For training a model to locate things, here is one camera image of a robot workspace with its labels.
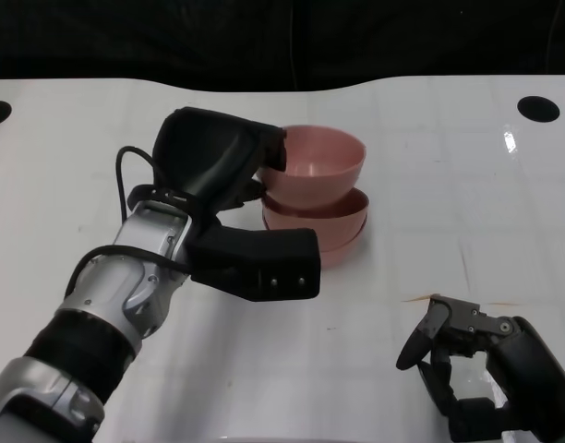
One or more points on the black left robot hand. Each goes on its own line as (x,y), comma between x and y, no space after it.
(204,152)

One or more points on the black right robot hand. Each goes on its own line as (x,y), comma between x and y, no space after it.
(532,369)

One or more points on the pink plastic bowl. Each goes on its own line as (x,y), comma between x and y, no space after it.
(352,207)
(342,249)
(319,157)

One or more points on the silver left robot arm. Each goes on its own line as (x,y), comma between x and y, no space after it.
(102,286)

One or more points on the black backdrop cloth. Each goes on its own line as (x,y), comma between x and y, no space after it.
(125,37)

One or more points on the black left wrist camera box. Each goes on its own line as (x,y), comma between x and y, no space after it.
(245,263)

